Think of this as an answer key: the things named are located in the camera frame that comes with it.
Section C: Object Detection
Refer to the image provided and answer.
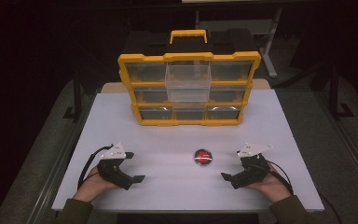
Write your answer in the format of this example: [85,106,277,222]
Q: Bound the small round red object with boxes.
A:
[193,148,213,167]

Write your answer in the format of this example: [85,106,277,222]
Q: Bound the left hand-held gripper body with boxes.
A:
[97,142,134,191]

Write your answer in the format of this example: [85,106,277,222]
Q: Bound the set of small cabinet drawers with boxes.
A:
[125,61,254,121]

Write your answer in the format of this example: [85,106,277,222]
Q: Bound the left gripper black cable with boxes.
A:
[76,144,115,190]

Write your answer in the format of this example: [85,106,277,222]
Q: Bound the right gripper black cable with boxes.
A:
[266,160,343,224]

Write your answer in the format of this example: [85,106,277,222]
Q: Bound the person's left hand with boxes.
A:
[73,166,119,203]

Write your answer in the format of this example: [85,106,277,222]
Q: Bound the aluminium rail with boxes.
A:
[27,92,98,224]
[315,91,358,195]

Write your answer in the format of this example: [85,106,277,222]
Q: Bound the person's right hand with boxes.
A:
[247,163,293,203]

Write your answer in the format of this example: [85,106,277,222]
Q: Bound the yellow black organizer cabinet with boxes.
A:
[117,27,262,127]

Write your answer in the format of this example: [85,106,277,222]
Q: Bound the white desk with metal leg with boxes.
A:
[195,7,283,78]

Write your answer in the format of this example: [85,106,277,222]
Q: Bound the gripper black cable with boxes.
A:
[76,144,115,190]
[266,160,343,224]

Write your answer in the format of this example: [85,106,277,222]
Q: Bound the clear plastic drawer bin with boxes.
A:
[164,60,213,104]

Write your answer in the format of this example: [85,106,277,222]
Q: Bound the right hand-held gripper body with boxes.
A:
[230,142,273,190]

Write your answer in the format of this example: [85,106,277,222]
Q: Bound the black metal stand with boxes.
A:
[62,73,86,121]
[328,63,354,119]

